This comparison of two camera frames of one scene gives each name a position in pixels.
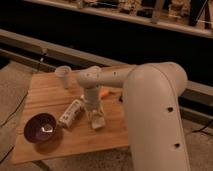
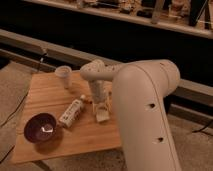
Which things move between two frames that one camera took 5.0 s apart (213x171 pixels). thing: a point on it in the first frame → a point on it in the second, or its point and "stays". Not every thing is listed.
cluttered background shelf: x=190 y=17 stays
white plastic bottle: x=71 y=114 stays
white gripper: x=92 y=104 → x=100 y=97
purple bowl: x=39 y=128 stays
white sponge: x=97 y=122 → x=102 y=115
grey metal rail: x=43 y=55 stays
